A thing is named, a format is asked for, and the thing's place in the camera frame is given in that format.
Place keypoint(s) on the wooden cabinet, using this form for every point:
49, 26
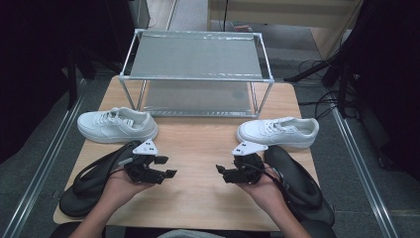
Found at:
280, 13

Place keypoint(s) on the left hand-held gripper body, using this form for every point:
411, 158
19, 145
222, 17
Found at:
142, 172

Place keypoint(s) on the black slipper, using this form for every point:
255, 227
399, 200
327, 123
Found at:
85, 188
297, 178

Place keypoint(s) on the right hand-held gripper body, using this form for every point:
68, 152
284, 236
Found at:
247, 170

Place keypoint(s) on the black chair armrest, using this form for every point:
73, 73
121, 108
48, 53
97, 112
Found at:
320, 229
62, 230

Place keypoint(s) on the black stand legs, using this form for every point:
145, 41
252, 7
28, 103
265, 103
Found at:
307, 71

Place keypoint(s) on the white sneaker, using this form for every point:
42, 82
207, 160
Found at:
112, 127
284, 132

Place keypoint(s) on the black stand post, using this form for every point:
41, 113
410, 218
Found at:
71, 82

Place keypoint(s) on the small red object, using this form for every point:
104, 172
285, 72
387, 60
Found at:
242, 27

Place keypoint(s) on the grey metal cabinet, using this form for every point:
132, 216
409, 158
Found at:
139, 13

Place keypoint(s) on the person's grey shirt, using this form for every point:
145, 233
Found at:
185, 234

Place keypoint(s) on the metal floor rail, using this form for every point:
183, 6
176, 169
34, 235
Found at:
43, 165
363, 172

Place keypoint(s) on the grey tape piece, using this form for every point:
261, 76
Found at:
55, 195

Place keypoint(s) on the person's right hand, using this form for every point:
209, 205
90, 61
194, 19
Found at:
269, 195

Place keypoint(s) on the person's left hand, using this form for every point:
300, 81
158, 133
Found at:
119, 191

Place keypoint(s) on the metal two-tier shoe rack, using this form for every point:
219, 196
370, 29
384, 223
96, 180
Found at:
194, 56

